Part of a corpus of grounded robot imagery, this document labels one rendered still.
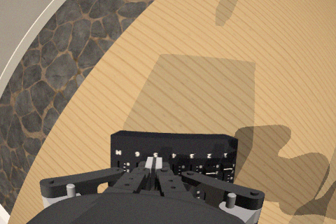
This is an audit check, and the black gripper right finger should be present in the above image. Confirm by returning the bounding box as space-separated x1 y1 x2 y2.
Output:
153 157 265 224

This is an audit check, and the black lighting desk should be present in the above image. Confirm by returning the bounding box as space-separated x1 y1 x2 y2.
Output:
111 130 238 183

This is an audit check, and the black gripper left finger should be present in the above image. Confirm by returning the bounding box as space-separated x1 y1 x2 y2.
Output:
39 157 155 209

